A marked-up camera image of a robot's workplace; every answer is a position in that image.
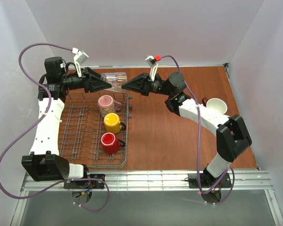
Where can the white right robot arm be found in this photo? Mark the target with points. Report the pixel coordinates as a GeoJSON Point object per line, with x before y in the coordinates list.
{"type": "Point", "coordinates": [232, 136]}

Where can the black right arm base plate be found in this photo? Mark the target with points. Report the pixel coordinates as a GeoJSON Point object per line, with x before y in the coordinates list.
{"type": "Point", "coordinates": [206, 181]}

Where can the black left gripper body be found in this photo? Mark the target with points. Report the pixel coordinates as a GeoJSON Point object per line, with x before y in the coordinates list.
{"type": "Point", "coordinates": [86, 80]}

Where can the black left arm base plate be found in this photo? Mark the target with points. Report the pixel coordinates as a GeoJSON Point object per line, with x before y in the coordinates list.
{"type": "Point", "coordinates": [86, 184]}

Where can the grey wire dish rack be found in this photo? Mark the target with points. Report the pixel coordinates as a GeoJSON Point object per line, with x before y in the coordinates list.
{"type": "Point", "coordinates": [82, 127]}

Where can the clear glass cup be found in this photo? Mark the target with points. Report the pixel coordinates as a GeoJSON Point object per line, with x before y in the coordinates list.
{"type": "Point", "coordinates": [116, 79]}

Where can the pink ghost pattern mug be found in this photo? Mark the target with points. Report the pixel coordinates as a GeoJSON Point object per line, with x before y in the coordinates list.
{"type": "Point", "coordinates": [107, 104]}

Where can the bright red mug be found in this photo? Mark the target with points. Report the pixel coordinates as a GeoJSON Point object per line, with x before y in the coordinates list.
{"type": "Point", "coordinates": [110, 143]}

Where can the yellow mug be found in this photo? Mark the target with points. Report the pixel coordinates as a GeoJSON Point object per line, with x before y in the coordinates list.
{"type": "Point", "coordinates": [113, 123]}

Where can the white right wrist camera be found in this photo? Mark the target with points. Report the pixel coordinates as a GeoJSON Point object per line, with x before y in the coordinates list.
{"type": "Point", "coordinates": [153, 63]}

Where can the aluminium frame rail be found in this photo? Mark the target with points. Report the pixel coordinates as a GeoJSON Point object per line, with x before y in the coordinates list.
{"type": "Point", "coordinates": [173, 180]}

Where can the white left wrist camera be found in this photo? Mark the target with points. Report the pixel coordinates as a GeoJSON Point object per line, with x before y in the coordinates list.
{"type": "Point", "coordinates": [79, 58]}

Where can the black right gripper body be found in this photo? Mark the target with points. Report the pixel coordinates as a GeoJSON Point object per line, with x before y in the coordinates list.
{"type": "Point", "coordinates": [145, 84]}

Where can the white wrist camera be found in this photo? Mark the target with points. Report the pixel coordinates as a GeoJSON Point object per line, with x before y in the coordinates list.
{"type": "Point", "coordinates": [153, 63]}
{"type": "Point", "coordinates": [79, 58]}

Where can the dark red mug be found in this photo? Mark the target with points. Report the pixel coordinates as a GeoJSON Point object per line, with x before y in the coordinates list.
{"type": "Point", "coordinates": [215, 104]}

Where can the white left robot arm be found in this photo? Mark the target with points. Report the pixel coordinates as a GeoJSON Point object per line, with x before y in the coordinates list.
{"type": "Point", "coordinates": [44, 162]}

